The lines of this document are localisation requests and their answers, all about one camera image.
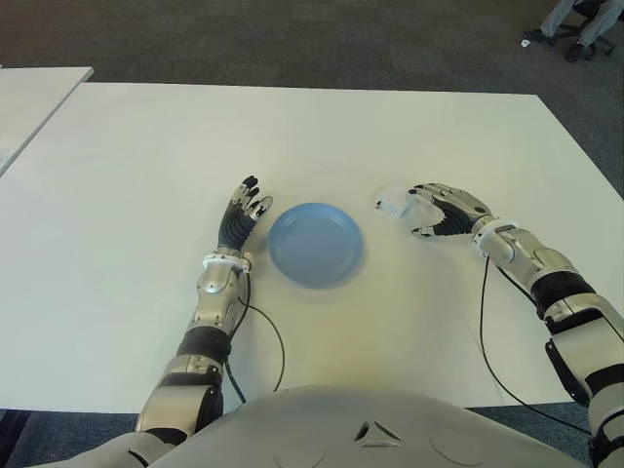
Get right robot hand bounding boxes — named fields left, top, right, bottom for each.
left=407, top=182, right=494, bottom=240

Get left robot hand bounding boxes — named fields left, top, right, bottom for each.
left=216, top=175, right=274, bottom=253

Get white charger plug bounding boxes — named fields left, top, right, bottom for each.
left=374, top=183, right=416, bottom=219

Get blue round plate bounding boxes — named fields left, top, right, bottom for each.
left=267, top=202, right=366, bottom=290

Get black office chair base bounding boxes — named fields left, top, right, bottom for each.
left=553, top=7, right=615, bottom=59

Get grey robot torso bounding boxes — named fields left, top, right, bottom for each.
left=58, top=383, right=592, bottom=468

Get seated person legs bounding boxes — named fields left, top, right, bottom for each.
left=523, top=0, right=619, bottom=63

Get white side table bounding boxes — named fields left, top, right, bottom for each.
left=0, top=66, right=94, bottom=177

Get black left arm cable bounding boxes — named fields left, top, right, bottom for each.
left=221, top=272, right=287, bottom=404

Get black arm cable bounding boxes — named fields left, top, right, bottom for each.
left=480, top=254, right=594, bottom=436
left=221, top=272, right=287, bottom=404

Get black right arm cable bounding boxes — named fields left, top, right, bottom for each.
left=480, top=254, right=594, bottom=436

